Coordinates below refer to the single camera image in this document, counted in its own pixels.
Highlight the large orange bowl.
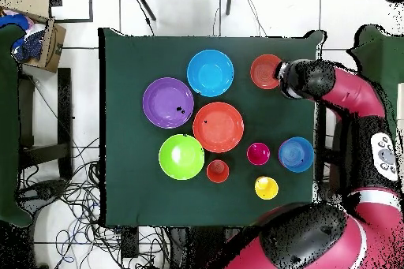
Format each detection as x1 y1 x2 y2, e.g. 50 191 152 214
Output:
192 101 245 154

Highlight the green bowl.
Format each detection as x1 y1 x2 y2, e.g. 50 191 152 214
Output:
158 133 205 181

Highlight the pink cup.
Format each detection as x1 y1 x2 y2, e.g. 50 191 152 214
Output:
245 141 271 167

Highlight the small orange bowl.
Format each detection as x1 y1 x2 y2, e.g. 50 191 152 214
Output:
249 54 284 91

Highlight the small blue bowl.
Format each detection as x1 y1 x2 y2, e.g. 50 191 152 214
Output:
278 136 316 174

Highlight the orange cup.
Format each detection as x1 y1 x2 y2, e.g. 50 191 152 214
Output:
205 159 230 184

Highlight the purple bowl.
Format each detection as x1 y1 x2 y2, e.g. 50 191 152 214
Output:
141 77 195 129

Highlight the large blue bowl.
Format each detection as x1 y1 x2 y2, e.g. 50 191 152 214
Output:
186 48 235 98

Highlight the yellow cup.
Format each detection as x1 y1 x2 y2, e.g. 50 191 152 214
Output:
254 175 279 201

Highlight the dark green tablecloth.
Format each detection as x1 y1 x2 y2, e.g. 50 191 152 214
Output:
98 27 327 230

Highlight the black power strip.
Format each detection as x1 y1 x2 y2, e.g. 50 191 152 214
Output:
120 226 140 259

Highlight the dark grey stand base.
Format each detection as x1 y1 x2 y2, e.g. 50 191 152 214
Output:
17 179 69 216
315 181 346 205

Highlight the cardboard box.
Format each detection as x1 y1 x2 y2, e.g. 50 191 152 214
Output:
0 0 67 75

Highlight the green covered side table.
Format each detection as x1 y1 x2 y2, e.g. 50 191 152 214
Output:
0 24 32 227
346 24 404 144

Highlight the tangle of cables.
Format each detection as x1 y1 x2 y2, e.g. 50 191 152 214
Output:
18 136 171 269

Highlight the black chair frame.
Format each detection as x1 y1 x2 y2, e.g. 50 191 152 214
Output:
315 101 354 188
17 67 73 181

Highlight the white board black frame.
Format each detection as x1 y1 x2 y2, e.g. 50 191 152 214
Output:
50 0 94 24

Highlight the blue cable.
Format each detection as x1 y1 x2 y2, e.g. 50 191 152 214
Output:
56 230 77 265

